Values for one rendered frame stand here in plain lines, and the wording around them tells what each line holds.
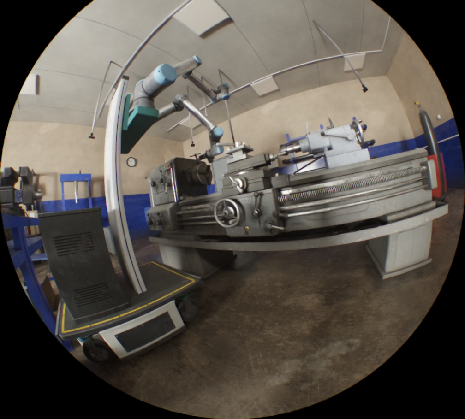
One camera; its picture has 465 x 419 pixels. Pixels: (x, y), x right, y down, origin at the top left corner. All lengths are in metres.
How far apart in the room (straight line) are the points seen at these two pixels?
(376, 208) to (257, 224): 0.83
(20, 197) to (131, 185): 4.27
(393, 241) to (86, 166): 5.49
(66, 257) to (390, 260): 1.82
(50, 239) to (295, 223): 1.39
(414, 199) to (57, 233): 1.98
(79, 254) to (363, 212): 1.56
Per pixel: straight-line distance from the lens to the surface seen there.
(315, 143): 1.26
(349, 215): 1.13
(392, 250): 1.30
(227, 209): 1.02
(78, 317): 0.94
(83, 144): 5.03
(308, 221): 1.12
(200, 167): 1.69
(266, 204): 0.97
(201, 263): 1.64
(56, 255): 0.84
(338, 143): 1.24
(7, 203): 1.10
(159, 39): 3.01
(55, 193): 4.67
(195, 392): 0.88
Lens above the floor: 0.79
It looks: 4 degrees up
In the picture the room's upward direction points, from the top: 10 degrees counter-clockwise
